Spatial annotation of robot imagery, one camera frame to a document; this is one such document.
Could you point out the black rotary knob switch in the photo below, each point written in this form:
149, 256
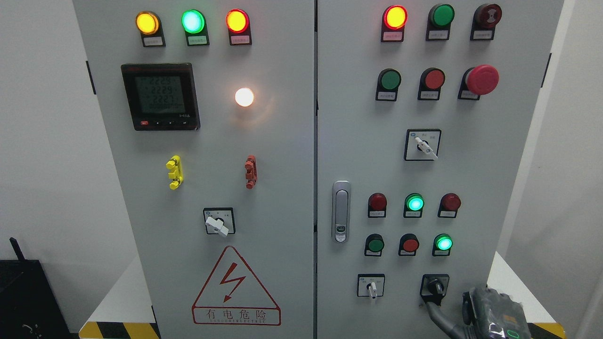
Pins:
434, 288

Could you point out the green lit button lower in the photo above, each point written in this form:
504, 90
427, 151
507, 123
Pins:
442, 245

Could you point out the dark red indicator right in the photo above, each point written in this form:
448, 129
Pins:
449, 206

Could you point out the white selector switch bottom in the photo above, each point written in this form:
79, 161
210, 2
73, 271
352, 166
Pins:
370, 286

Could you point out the white glowing indicator light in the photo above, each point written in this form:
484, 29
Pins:
244, 97

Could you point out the white selector switch upper right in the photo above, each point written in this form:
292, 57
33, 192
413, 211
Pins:
422, 144

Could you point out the black digital power meter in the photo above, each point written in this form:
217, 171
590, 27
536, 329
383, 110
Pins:
161, 97

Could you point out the green push button lower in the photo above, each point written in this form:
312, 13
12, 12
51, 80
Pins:
374, 245

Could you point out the white platform hazard striped edge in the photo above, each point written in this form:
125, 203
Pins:
126, 312

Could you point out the silver door handle lock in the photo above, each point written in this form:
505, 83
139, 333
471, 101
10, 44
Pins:
340, 210

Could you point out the green indicator light top left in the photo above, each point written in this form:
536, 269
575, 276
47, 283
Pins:
195, 28

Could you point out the white selector switch left door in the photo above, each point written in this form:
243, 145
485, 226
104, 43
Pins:
219, 220

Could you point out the green lit indicator middle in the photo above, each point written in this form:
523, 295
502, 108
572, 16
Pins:
414, 206

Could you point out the red terminal connector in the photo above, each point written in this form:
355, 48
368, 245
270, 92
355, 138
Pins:
251, 174

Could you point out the red push button second row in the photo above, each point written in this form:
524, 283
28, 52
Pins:
431, 81

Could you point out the yellow terminal connector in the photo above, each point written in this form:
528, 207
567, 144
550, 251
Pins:
175, 172

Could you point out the red indicator light top left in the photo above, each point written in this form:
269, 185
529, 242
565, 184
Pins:
239, 30

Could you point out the red black buzzer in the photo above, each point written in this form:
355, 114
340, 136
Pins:
485, 19

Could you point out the white selector switch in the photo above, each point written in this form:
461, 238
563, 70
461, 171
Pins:
370, 286
422, 144

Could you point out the red high voltage warning sticker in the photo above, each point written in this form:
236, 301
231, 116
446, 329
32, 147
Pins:
234, 295

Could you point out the yellow indicator light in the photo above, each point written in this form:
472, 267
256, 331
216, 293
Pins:
150, 28

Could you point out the green push button second row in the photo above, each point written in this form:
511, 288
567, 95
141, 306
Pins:
388, 83

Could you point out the red push button lower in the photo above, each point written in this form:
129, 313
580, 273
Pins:
408, 245

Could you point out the grey electrical cabinet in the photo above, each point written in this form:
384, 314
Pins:
313, 67

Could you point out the red emergency stop button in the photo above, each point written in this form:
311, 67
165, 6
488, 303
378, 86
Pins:
478, 81

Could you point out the black box with antenna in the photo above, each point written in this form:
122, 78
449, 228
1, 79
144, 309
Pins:
28, 307

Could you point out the dark red indicator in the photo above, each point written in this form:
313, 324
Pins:
449, 206
376, 207

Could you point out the dark red indicator left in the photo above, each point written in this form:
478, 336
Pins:
376, 207

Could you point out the green button top right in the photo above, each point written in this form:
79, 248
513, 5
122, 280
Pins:
439, 22

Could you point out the red lit indicator right door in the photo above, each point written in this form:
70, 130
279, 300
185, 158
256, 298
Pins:
393, 24

